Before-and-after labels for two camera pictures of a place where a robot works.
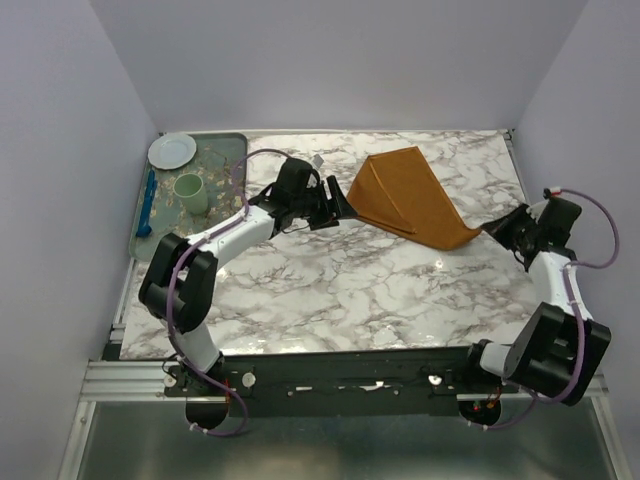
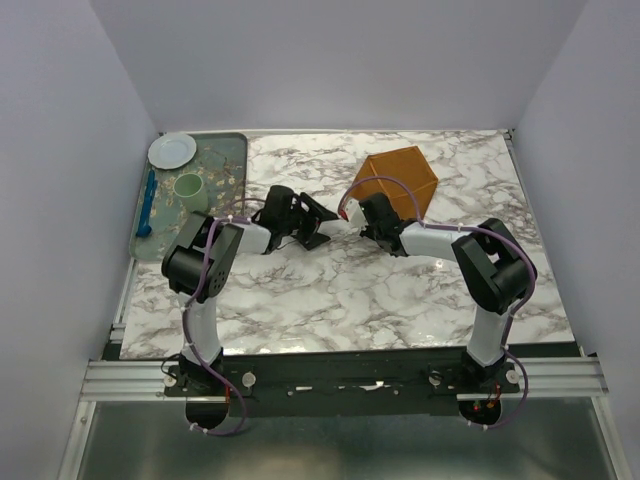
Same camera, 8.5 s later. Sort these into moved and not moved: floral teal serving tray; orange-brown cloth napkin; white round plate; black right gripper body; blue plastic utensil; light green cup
Moved: black right gripper body; orange-brown cloth napkin
Not moved: light green cup; floral teal serving tray; blue plastic utensil; white round plate
